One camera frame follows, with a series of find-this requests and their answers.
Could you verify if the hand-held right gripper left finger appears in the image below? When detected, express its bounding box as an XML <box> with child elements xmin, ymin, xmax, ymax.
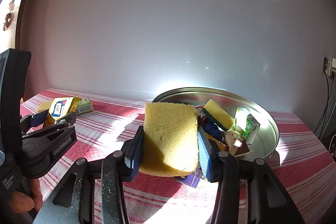
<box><xmin>33</xmin><ymin>126</ymin><xmax>145</xmax><ymax>224</ymax></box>

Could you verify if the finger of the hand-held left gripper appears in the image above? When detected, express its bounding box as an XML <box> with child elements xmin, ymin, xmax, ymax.
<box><xmin>22</xmin><ymin>112</ymin><xmax>77</xmax><ymax>161</ymax></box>
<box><xmin>20</xmin><ymin>110</ymin><xmax>51</xmax><ymax>133</ymax></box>

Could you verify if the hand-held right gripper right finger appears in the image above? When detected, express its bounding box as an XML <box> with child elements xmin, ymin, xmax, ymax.
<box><xmin>197</xmin><ymin>126</ymin><xmax>305</xmax><ymax>224</ymax></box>

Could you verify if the yellow biscuit packet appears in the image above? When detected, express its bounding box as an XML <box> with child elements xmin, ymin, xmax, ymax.
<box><xmin>42</xmin><ymin>97</ymin><xmax>82</xmax><ymax>128</ymax></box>

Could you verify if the small yellow sponge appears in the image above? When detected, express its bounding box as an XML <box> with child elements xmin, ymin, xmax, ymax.
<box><xmin>36</xmin><ymin>101</ymin><xmax>54</xmax><ymax>113</ymax></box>

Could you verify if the black cable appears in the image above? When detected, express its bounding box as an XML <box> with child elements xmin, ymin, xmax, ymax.
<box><xmin>314</xmin><ymin>74</ymin><xmax>332</xmax><ymax>138</ymax></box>

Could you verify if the white wall socket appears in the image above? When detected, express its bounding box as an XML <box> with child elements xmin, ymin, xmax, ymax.
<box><xmin>323</xmin><ymin>56</ymin><xmax>336</xmax><ymax>77</ymax></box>

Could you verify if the round blue metal tin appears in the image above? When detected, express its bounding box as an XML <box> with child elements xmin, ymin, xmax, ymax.
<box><xmin>152</xmin><ymin>87</ymin><xmax>280</xmax><ymax>161</ymax></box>

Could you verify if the blue cloth scrunchie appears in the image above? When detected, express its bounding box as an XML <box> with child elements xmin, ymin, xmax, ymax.
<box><xmin>201</xmin><ymin>119</ymin><xmax>222</xmax><ymax>140</ymax></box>

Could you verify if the wooden door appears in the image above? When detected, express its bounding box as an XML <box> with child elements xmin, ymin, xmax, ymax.
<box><xmin>0</xmin><ymin>0</ymin><xmax>29</xmax><ymax>56</ymax></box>

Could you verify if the yellow green scouring sponge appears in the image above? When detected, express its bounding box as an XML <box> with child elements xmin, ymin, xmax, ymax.
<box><xmin>202</xmin><ymin>99</ymin><xmax>235</xmax><ymax>131</ymax></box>

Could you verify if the purple flat packet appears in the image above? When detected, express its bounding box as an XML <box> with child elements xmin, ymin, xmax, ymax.
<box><xmin>175</xmin><ymin>169</ymin><xmax>202</xmax><ymax>189</ymax></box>

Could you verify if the person's left hand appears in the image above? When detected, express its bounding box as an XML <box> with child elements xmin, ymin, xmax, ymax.
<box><xmin>0</xmin><ymin>178</ymin><xmax>44</xmax><ymax>214</ymax></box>

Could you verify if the red white wrapper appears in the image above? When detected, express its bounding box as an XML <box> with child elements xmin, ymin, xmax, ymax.
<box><xmin>196</xmin><ymin>106</ymin><xmax>208</xmax><ymax>125</ymax></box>

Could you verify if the hanging door decoration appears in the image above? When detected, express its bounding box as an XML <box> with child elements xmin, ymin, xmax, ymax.
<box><xmin>3</xmin><ymin>0</ymin><xmax>17</xmax><ymax>31</ymax></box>

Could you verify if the large yellow sponge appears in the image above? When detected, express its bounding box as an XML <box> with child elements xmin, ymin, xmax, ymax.
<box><xmin>139</xmin><ymin>101</ymin><xmax>200</xmax><ymax>178</ymax></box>

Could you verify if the red striped tablecloth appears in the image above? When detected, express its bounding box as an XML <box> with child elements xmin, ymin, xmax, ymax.
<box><xmin>20</xmin><ymin>88</ymin><xmax>336</xmax><ymax>224</ymax></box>

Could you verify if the brown snack packet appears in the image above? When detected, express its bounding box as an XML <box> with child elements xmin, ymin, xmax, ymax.
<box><xmin>223</xmin><ymin>130</ymin><xmax>253</xmax><ymax>157</ymax></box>

